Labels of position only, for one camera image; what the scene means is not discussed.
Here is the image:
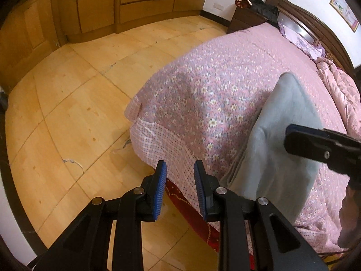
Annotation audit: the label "red floor mat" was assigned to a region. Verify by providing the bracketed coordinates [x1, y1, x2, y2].
[165, 179, 223, 250]

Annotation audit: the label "grey pants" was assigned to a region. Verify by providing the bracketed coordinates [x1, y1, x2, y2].
[220, 72, 325, 223]

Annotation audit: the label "wooden wardrobe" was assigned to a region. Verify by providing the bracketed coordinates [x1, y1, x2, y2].
[0, 0, 213, 93]

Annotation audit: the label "black bag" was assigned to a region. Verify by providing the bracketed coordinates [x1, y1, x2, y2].
[245, 0, 280, 25]

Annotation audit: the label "framed wall picture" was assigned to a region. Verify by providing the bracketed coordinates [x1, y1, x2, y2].
[329, 0, 360, 32]

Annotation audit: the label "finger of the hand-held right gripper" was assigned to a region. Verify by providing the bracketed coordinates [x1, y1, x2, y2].
[289, 124, 361, 144]
[284, 130, 361, 182]

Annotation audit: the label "pink quilt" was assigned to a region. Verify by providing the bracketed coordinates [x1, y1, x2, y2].
[316, 56, 361, 136]

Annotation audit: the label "dark wooden headboard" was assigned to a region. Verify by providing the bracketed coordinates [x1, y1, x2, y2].
[266, 0, 354, 68]

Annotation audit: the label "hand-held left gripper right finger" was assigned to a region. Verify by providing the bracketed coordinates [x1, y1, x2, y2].
[194, 160, 329, 271]

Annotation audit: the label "bed with pink floral cover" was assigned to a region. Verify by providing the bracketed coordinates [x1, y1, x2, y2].
[125, 23, 361, 256]

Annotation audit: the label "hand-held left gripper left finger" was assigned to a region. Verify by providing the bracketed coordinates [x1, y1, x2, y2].
[32, 160, 167, 271]

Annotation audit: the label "dark wooden nightstand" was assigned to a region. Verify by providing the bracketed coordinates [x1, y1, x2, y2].
[227, 6, 268, 34]

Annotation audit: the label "purple pillow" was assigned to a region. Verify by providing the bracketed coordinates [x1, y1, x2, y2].
[280, 24, 305, 46]
[296, 40, 325, 60]

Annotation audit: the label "person's right hand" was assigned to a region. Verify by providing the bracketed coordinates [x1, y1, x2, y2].
[337, 185, 361, 249]

